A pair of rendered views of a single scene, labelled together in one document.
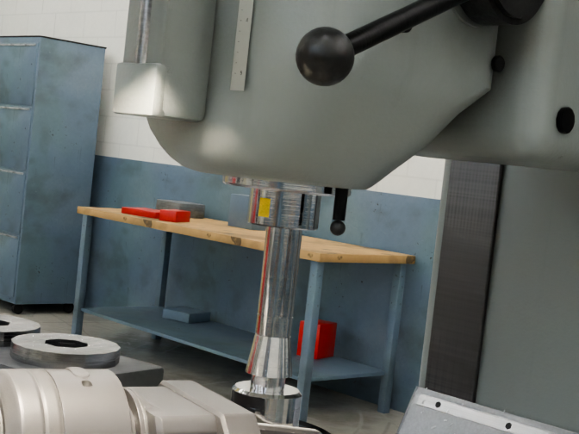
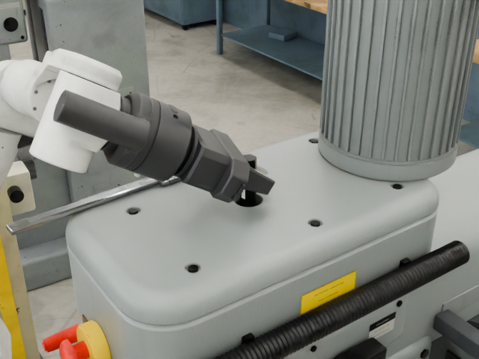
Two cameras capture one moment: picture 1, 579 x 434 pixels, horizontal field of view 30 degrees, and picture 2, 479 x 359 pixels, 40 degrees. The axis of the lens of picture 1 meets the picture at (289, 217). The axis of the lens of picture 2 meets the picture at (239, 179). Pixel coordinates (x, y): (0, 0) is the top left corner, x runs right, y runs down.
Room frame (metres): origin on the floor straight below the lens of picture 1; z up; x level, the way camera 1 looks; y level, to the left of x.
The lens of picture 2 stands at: (-0.01, -0.11, 2.33)
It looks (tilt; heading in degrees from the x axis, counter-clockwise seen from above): 29 degrees down; 10
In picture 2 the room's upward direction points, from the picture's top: straight up
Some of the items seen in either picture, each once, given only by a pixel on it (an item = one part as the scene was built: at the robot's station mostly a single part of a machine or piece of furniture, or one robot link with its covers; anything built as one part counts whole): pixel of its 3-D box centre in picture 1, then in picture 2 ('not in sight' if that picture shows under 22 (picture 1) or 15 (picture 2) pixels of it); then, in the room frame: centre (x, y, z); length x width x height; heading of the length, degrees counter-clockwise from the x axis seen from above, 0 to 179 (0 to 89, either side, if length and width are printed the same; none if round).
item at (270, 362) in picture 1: (276, 305); not in sight; (0.72, 0.00, 1.23); 0.03 x 0.03 x 0.11
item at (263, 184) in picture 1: (286, 183); not in sight; (0.71, 0.00, 1.31); 0.09 x 0.09 x 0.01
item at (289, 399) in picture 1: (266, 394); not in sight; (0.72, 0.00, 1.17); 0.05 x 0.05 x 0.01
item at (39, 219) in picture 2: not in sight; (100, 198); (0.68, 0.19, 1.89); 0.24 x 0.04 x 0.01; 137
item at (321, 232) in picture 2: not in sight; (256, 246); (0.72, -0.01, 1.81); 0.47 x 0.26 x 0.16; 134
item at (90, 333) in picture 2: not in sight; (93, 345); (0.55, 0.17, 1.76); 0.06 x 0.02 x 0.06; 44
